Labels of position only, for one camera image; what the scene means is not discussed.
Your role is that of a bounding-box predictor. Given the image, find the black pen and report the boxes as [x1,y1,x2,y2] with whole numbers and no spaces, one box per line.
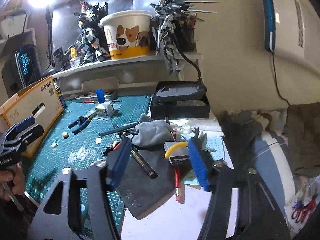
[131,146,158,179]

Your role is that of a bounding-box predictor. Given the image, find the blue capped square bottle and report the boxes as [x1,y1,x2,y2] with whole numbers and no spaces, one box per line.
[95,89,114,117]

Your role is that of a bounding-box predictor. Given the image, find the person's left hand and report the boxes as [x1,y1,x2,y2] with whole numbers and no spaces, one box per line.
[1,163,25,195]

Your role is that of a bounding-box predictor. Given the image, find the brown cardboard box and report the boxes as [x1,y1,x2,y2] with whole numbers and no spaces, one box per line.
[0,76,65,158]

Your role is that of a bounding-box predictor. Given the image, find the red pencil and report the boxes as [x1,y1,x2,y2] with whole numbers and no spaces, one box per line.
[174,166,181,202]

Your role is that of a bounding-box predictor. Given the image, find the dark green pen tool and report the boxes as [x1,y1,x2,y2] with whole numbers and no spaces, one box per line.
[99,122,140,137]

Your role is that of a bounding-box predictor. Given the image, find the green cutting mat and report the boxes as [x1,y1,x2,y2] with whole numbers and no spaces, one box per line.
[24,94,153,238]

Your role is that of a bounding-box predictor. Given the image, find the blue spray can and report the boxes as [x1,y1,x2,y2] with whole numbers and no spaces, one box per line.
[55,84,67,109]

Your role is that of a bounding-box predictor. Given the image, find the grey cloth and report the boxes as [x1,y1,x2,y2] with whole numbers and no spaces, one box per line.
[131,114,173,148]

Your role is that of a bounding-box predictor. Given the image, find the black computer tower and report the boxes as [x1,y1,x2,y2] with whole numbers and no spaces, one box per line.
[1,44,42,97]

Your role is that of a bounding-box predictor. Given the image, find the black desk lamp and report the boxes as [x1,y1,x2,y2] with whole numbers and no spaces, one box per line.
[42,6,61,77]

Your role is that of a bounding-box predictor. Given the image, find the black storage box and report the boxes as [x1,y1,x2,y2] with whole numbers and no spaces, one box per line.
[150,81,210,120]

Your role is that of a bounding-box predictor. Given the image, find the yellow capped glass bottle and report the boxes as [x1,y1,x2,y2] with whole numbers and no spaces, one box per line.
[70,47,81,68]

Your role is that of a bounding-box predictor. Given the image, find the dark robot model figure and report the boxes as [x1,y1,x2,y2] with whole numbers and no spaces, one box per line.
[74,1,111,64]

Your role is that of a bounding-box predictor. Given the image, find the red scissors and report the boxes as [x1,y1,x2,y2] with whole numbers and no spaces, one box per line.
[291,193,318,224]

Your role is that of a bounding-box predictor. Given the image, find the white shelf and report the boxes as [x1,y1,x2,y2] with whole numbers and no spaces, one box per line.
[51,51,203,81]

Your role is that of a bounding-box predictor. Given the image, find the corgi print paper bucket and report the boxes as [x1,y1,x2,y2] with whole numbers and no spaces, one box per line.
[100,10,152,61]

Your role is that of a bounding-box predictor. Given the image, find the grey winged robot model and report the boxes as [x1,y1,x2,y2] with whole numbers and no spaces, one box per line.
[151,0,218,80]

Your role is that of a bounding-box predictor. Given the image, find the white air conditioner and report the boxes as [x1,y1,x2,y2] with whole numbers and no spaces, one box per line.
[263,0,319,74]

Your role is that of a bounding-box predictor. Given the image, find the blue handled pliers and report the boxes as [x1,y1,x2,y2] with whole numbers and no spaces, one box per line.
[67,112,97,135]

